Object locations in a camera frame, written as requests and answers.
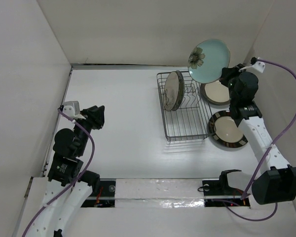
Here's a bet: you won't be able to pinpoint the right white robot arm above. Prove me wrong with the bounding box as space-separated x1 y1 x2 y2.
219 64 296 205

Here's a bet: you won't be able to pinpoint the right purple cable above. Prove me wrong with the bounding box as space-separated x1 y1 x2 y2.
222 58 296 221

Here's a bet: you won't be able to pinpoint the dark patterned rim plate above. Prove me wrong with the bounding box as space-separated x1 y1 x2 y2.
208 110 248 149

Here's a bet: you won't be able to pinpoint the teal flower plate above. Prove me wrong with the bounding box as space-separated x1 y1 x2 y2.
188 39 230 83

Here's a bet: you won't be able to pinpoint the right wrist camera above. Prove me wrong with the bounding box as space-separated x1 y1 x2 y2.
239 57 265 73

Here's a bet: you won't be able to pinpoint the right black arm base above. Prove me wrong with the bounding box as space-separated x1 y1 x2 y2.
197 169 250 207

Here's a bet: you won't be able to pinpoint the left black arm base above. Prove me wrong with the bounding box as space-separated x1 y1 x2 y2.
79 171 116 208

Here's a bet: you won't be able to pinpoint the black wire dish rack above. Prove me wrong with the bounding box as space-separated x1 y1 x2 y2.
156 71 212 143

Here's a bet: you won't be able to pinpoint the beige tree pattern plate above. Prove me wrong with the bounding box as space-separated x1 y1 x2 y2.
163 71 179 111

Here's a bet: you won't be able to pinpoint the blue floral patterned plate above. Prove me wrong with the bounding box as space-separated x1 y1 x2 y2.
172 70 185 111

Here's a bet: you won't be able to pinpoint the silver rimmed beige plate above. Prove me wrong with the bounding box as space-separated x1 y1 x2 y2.
200 80 230 105

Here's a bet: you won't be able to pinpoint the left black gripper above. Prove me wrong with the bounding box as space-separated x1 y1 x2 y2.
74 104 104 155

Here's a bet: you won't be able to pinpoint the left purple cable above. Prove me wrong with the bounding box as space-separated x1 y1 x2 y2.
21 108 96 237

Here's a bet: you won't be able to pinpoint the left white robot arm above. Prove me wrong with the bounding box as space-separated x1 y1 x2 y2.
22 101 105 237

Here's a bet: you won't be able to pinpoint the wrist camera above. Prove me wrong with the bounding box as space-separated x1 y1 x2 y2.
60 101 83 119
239 57 265 73

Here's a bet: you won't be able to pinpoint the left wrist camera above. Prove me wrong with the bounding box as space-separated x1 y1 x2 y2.
60 101 83 119

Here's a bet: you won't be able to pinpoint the purple cable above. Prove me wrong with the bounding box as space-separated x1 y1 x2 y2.
21 108 96 237
222 58 296 221

